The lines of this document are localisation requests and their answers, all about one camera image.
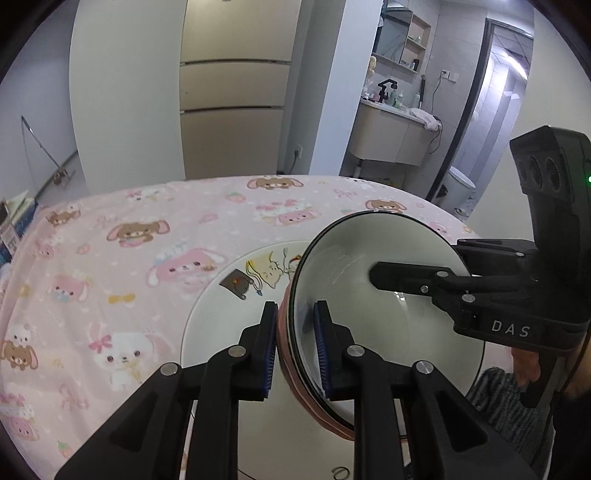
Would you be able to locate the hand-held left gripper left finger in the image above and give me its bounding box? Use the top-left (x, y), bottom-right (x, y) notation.
top-left (54, 301), bottom-right (280, 480)

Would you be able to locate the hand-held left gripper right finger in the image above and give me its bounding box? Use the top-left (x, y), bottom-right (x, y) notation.
top-left (313, 299), bottom-right (539, 480)

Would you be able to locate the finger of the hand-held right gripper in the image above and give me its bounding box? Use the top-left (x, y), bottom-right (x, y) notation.
top-left (455, 239), bottom-right (539, 277)
top-left (368, 261), bottom-right (476, 326)

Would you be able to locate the pink strawberry print bowl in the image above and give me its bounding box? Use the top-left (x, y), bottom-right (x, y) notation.
top-left (277, 286), bottom-right (354, 442)

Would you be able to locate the white ribbed bowl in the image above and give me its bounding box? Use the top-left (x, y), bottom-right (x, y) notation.
top-left (292, 211), bottom-right (486, 428)

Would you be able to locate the large white plate with lettering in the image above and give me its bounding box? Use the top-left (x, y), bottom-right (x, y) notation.
top-left (178, 240), bottom-right (488, 480)

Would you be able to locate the person's right hand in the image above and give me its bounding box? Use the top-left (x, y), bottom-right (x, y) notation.
top-left (512, 345), bottom-right (540, 393)

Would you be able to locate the white toilet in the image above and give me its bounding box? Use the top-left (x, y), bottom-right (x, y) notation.
top-left (445, 166), bottom-right (476, 211)

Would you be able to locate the beige vanity cabinet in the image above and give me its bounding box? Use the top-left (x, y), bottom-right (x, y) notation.
top-left (348, 99), bottom-right (437, 167)

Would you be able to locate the pink towel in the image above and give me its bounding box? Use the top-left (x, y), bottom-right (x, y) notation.
top-left (409, 107), bottom-right (443, 133)

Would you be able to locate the person's grey striped clothing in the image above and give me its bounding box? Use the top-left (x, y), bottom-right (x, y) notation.
top-left (465, 367), bottom-right (555, 469)

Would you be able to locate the pink cartoon tablecloth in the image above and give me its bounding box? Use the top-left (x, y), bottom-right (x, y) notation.
top-left (0, 174), bottom-right (481, 480)

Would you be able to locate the mirror cabinet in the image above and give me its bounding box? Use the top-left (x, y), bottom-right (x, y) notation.
top-left (376, 0), bottom-right (433, 75)

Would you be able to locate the gold fridge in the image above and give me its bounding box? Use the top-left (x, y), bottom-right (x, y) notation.
top-left (178, 0), bottom-right (296, 181)

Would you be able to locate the blue box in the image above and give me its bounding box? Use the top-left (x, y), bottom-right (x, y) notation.
top-left (0, 203), bottom-right (40, 264)

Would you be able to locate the white flat box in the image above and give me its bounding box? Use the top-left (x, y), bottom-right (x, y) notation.
top-left (4, 193), bottom-right (36, 213)

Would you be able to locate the mop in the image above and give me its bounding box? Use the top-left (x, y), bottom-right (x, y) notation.
top-left (21, 115), bottom-right (77, 186)

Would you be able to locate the dark door frame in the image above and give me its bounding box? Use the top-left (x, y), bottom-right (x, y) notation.
top-left (425, 18), bottom-right (537, 202)

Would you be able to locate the black cable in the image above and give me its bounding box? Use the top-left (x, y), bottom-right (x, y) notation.
top-left (427, 80), bottom-right (447, 156)

